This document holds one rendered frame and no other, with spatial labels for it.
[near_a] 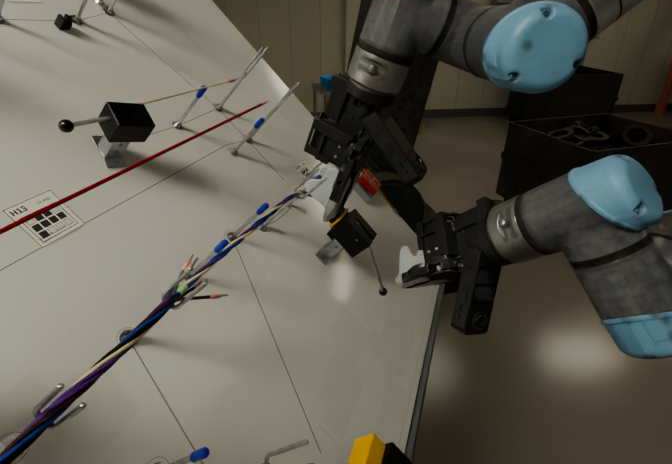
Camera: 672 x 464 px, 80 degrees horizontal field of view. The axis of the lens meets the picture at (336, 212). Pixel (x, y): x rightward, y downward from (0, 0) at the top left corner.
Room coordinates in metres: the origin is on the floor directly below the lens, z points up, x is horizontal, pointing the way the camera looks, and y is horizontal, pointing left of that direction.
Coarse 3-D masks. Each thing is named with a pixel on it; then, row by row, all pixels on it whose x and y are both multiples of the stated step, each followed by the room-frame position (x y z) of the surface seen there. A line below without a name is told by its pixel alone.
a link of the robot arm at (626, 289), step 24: (648, 240) 0.33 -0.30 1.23; (576, 264) 0.34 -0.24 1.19; (600, 264) 0.32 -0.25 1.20; (624, 264) 0.31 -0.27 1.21; (648, 264) 0.31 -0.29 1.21; (600, 288) 0.32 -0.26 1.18; (624, 288) 0.30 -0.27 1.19; (648, 288) 0.30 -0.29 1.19; (600, 312) 0.32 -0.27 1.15; (624, 312) 0.30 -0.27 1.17; (648, 312) 0.29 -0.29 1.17; (624, 336) 0.29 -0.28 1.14; (648, 336) 0.28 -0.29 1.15
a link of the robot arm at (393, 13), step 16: (384, 0) 0.52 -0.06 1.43; (400, 0) 0.51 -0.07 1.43; (416, 0) 0.51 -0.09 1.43; (432, 0) 0.51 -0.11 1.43; (448, 0) 0.52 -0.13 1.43; (368, 16) 0.54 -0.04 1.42; (384, 16) 0.51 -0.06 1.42; (400, 16) 0.51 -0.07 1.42; (416, 16) 0.51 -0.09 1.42; (432, 16) 0.51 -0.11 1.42; (368, 32) 0.53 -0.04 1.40; (384, 32) 0.51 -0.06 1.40; (400, 32) 0.51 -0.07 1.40; (416, 32) 0.51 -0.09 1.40; (432, 32) 0.51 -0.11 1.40; (368, 48) 0.52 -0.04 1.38; (384, 48) 0.51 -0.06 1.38; (400, 48) 0.51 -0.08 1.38; (416, 48) 0.53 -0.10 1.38
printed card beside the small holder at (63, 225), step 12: (48, 192) 0.38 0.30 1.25; (24, 204) 0.35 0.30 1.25; (36, 204) 0.36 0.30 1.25; (48, 204) 0.37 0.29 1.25; (12, 216) 0.34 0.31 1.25; (24, 216) 0.34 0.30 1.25; (48, 216) 0.36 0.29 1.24; (60, 216) 0.36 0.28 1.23; (72, 216) 0.37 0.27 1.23; (24, 228) 0.33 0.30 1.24; (36, 228) 0.34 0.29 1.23; (48, 228) 0.35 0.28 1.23; (60, 228) 0.35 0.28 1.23; (72, 228) 0.36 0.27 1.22; (36, 240) 0.33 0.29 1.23; (48, 240) 0.33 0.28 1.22
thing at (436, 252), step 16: (480, 208) 0.45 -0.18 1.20; (416, 224) 0.51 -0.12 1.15; (432, 224) 0.50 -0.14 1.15; (448, 224) 0.48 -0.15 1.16; (464, 224) 0.46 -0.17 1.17; (480, 224) 0.43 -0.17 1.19; (432, 240) 0.48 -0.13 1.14; (448, 240) 0.46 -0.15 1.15; (464, 240) 0.45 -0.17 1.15; (480, 240) 0.41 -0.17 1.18; (432, 256) 0.47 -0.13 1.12; (448, 256) 0.45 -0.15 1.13; (464, 256) 0.44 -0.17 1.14; (496, 256) 0.40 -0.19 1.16; (448, 272) 0.44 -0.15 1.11
